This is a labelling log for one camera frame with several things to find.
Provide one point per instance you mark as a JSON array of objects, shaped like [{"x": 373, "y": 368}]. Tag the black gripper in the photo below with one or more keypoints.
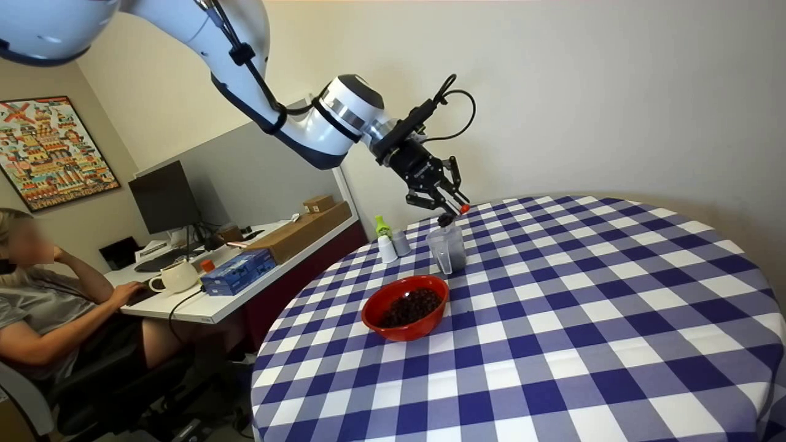
[{"x": 424, "y": 174}]

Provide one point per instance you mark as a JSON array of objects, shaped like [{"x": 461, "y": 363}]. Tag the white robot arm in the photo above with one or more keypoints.
[{"x": 232, "y": 38}]

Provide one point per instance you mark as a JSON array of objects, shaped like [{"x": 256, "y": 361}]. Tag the transparent plastic measuring jar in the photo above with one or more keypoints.
[{"x": 448, "y": 248}]

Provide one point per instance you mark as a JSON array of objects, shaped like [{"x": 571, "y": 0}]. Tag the red orange bowl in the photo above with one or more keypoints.
[{"x": 385, "y": 297}]

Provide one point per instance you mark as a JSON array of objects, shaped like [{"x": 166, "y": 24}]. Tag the green plastic bottle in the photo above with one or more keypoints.
[{"x": 385, "y": 238}]

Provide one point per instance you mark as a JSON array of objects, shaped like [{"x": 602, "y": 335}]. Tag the brown cardboard box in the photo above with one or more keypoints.
[{"x": 317, "y": 216}]

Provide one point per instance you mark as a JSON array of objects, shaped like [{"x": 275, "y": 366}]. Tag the coffee beans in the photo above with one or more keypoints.
[{"x": 412, "y": 307}]

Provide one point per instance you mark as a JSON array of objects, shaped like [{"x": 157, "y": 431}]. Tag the blue white checkered tablecloth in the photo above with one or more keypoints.
[{"x": 572, "y": 320}]

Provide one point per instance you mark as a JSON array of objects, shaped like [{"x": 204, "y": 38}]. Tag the blue tissue box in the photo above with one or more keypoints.
[{"x": 236, "y": 274}]

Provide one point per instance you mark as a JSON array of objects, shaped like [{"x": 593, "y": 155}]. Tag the white desk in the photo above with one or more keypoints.
[{"x": 200, "y": 307}]

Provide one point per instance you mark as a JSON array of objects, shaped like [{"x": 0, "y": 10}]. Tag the white mug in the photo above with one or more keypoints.
[{"x": 175, "y": 279}]

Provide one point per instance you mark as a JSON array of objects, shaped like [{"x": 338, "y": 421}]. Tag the black computer monitor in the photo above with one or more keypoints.
[{"x": 166, "y": 199}]

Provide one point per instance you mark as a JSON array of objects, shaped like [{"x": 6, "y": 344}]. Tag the seated person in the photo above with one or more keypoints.
[{"x": 60, "y": 314}]

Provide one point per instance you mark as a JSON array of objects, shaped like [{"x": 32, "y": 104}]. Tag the black office chair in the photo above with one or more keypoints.
[{"x": 102, "y": 401}]

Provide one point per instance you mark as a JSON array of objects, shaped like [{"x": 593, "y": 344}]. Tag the colourful framed wall picture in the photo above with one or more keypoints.
[{"x": 48, "y": 153}]

